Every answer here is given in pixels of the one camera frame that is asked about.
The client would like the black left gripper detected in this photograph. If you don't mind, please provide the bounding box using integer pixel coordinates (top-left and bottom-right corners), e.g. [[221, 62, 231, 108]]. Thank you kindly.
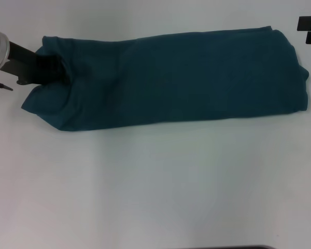
[[0, 40, 71, 86]]

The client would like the black flat panel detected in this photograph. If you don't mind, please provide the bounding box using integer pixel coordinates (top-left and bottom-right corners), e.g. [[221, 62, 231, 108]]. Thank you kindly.
[[221, 245, 274, 249]]

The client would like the teal FREE print t-shirt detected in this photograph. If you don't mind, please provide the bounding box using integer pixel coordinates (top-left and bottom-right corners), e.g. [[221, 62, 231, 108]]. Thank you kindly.
[[20, 25, 310, 132]]

